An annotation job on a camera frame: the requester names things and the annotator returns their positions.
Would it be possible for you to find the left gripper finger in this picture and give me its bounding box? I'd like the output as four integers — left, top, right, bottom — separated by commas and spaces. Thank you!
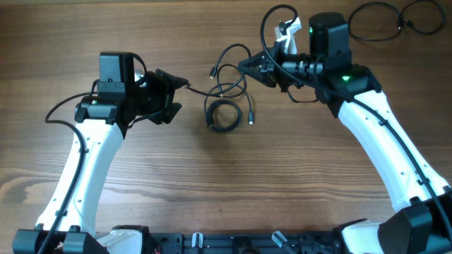
162, 102, 182, 124
155, 68, 189, 89

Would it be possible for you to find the thin black usb cable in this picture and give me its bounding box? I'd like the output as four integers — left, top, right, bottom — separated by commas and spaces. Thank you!
185, 43, 255, 126

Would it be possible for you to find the black cable gold plug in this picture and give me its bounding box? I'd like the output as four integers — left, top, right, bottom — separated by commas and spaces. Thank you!
347, 0, 447, 42

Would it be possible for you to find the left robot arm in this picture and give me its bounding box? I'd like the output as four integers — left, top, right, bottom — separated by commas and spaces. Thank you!
12, 52, 189, 253

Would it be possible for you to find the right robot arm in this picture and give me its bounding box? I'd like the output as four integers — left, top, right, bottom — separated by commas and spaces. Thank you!
239, 12, 451, 253

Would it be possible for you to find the right camera cable black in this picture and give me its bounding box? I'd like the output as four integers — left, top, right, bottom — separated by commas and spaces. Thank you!
259, 4, 451, 242

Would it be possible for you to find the camera cable black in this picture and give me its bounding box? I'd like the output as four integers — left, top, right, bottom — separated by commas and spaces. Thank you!
259, 4, 451, 242
35, 52, 141, 253

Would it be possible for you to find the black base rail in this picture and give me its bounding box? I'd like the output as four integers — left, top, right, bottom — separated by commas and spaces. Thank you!
141, 231, 400, 254

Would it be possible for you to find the left camera cable black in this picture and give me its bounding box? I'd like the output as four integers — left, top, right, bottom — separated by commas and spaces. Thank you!
35, 52, 141, 253

